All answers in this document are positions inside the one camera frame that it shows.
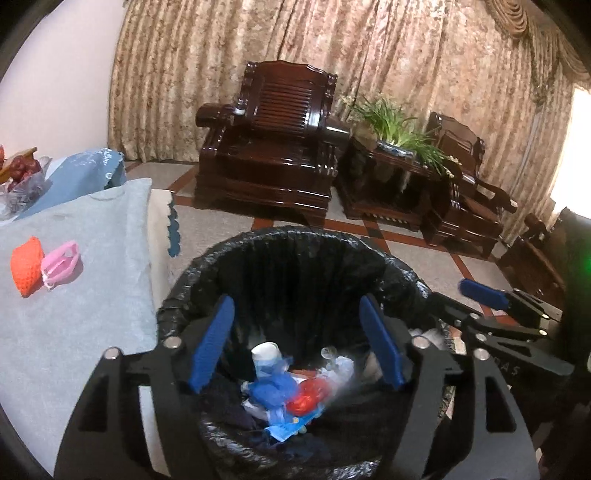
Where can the white tablecloth with blue trim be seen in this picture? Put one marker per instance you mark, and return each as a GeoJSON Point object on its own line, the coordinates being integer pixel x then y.
{"type": "Point", "coordinates": [159, 230]}

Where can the clear bag of red fruit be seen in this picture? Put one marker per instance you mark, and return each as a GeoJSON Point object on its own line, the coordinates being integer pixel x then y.
{"type": "Point", "coordinates": [21, 168]}

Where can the large light blue plastic bag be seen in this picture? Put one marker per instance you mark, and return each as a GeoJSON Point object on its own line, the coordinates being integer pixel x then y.
{"type": "Point", "coordinates": [83, 170]}

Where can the dark wooden chair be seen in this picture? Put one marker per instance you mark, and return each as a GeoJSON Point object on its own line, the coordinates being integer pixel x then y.
{"type": "Point", "coordinates": [531, 263]}

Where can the wooden tray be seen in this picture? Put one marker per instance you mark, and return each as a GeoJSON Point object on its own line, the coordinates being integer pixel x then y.
{"type": "Point", "coordinates": [18, 154]}

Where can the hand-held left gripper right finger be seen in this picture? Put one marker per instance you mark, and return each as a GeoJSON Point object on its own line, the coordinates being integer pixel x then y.
{"type": "Point", "coordinates": [381, 341]}

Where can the dark wooden side table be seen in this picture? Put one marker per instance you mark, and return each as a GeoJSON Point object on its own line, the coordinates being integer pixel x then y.
{"type": "Point", "coordinates": [378, 194]}

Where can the orange foam net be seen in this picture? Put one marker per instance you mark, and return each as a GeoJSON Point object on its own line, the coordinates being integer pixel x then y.
{"type": "Point", "coordinates": [27, 267]}

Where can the blue white planter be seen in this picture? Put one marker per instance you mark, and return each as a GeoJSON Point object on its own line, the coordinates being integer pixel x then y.
{"type": "Point", "coordinates": [395, 150]}

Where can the black-lined trash bin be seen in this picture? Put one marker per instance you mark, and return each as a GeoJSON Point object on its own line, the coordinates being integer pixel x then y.
{"type": "Point", "coordinates": [300, 286]}

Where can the pink mesh pouch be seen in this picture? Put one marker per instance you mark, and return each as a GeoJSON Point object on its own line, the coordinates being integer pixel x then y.
{"type": "Point", "coordinates": [60, 267]}

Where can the blue paper scrap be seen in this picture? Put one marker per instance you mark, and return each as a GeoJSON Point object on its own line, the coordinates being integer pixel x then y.
{"type": "Point", "coordinates": [284, 431]}

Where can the beige patterned curtain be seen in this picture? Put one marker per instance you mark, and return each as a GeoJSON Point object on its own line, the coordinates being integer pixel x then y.
{"type": "Point", "coordinates": [369, 46]}

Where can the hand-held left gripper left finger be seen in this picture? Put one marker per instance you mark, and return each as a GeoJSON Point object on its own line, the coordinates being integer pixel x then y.
{"type": "Point", "coordinates": [212, 341]}

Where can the bright window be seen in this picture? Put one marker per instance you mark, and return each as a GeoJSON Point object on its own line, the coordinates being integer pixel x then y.
{"type": "Point", "coordinates": [575, 147]}

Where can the tasselled curtain valance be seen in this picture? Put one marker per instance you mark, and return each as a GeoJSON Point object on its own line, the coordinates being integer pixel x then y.
{"type": "Point", "coordinates": [531, 27]}

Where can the blue plastic bag scrap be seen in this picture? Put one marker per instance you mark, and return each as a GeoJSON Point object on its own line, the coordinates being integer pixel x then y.
{"type": "Point", "coordinates": [272, 390]}

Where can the small dark wooden armchair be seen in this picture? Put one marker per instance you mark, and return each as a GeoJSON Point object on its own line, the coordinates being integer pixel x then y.
{"type": "Point", "coordinates": [466, 217]}

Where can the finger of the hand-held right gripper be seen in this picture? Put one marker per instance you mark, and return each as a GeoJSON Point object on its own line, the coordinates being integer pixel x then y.
{"type": "Point", "coordinates": [480, 290]}
{"type": "Point", "coordinates": [455, 311]}

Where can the white paper cup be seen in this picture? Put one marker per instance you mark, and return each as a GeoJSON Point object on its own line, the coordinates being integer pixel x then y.
{"type": "Point", "coordinates": [265, 353]}

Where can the large dark wooden armchair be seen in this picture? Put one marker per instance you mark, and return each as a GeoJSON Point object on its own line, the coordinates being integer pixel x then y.
{"type": "Point", "coordinates": [272, 161]}

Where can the green potted plant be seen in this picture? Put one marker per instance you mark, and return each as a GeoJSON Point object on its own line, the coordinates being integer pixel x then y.
{"type": "Point", "coordinates": [392, 122]}

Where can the clear plastic wrapper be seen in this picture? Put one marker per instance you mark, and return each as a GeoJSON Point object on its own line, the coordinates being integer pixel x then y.
{"type": "Point", "coordinates": [339, 367]}

